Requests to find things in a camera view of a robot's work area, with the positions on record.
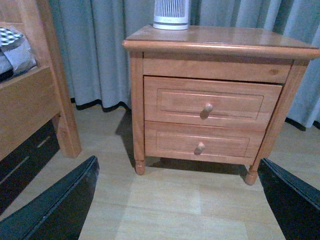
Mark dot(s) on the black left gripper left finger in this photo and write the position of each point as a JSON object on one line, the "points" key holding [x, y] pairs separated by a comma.
{"points": [[58, 213]]}

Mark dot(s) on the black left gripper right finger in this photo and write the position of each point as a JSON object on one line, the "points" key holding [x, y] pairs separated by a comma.
{"points": [[294, 203]]}

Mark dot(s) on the wooden drawer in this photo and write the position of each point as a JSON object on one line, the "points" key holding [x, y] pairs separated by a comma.
{"points": [[209, 102], [196, 141]]}

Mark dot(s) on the black under-bed storage box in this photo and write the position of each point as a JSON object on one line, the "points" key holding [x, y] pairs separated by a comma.
{"points": [[22, 165]]}

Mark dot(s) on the wooden nightstand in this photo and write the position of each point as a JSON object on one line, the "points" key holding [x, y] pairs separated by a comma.
{"points": [[246, 55]]}

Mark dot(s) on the checkered bedding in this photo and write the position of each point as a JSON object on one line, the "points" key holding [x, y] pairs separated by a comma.
{"points": [[16, 54]]}

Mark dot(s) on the grey curtain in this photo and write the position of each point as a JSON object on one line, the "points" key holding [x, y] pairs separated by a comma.
{"points": [[90, 35]]}

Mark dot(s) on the white cylindrical air purifier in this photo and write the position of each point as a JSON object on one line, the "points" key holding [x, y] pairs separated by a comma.
{"points": [[171, 15]]}

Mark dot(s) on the wooden bed frame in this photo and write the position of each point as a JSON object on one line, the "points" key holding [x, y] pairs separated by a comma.
{"points": [[30, 100]]}

